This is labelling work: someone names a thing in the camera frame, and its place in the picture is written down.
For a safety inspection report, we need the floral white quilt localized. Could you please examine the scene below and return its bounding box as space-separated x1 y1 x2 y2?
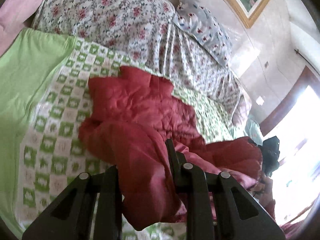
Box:
32 0 252 126

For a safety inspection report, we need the dark wooden window frame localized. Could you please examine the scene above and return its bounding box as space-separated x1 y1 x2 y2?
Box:
260 66 319 135

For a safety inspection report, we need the green checkered bed sheet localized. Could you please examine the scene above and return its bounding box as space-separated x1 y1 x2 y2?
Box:
0 27 235 240

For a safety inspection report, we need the right hand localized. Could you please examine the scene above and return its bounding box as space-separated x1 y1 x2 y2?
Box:
250 174 276 219

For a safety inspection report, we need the red puffer jacket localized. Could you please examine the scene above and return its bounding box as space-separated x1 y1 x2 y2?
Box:
79 66 263 231

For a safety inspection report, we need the pink quilt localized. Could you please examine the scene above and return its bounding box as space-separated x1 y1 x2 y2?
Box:
1 0 42 54

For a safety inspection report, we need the grey floral pillow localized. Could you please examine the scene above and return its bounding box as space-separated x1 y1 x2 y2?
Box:
173 0 232 67

